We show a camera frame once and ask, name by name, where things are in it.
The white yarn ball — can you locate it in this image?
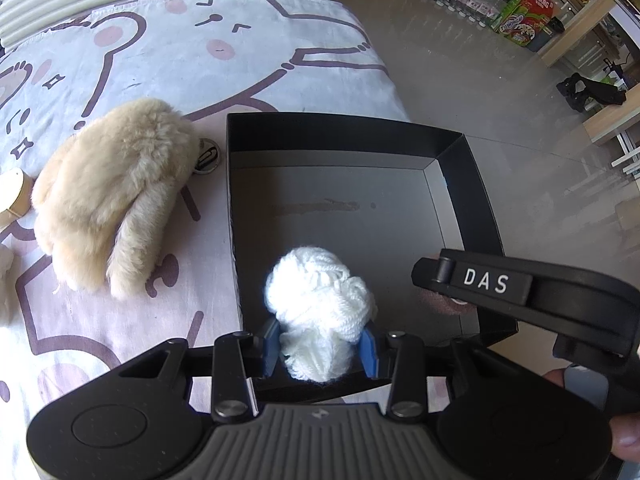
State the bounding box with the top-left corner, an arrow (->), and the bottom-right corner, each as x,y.
264,246 -> 377,385

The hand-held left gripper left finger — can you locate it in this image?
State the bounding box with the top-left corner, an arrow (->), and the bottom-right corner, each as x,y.
117,320 -> 282,423

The beige furry plush toy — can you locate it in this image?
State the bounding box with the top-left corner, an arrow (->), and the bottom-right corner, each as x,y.
31,97 -> 203,302

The round metal tin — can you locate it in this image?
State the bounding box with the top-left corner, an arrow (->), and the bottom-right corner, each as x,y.
192,136 -> 222,177

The wooden cabinet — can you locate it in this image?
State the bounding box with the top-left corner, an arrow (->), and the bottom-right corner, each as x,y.
537,0 -> 628,68

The person's right hand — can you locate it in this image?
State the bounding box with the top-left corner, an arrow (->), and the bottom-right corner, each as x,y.
542,366 -> 640,461

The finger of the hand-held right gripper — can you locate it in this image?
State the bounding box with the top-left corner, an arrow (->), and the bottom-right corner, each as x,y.
411,248 -> 457,293

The oval wooden block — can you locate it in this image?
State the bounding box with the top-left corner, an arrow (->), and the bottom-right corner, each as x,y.
0,168 -> 27,217

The black bag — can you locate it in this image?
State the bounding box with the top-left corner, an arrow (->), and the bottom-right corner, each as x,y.
556,72 -> 628,112

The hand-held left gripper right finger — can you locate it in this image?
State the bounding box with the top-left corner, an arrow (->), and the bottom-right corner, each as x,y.
357,326 -> 506,421

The black cardboard box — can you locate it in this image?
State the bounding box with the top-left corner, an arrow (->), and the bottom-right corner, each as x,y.
226,112 -> 519,405

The cartoon bear printed blanket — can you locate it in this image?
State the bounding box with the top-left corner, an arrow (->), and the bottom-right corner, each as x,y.
0,0 -> 453,466

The pink fuzzy ball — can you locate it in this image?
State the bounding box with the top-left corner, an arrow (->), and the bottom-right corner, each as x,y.
419,285 -> 473,317

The red beverage carton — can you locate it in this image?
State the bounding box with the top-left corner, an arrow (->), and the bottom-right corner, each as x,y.
520,0 -> 566,28

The green beverage carton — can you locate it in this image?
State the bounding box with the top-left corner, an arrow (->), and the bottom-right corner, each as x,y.
495,0 -> 527,35

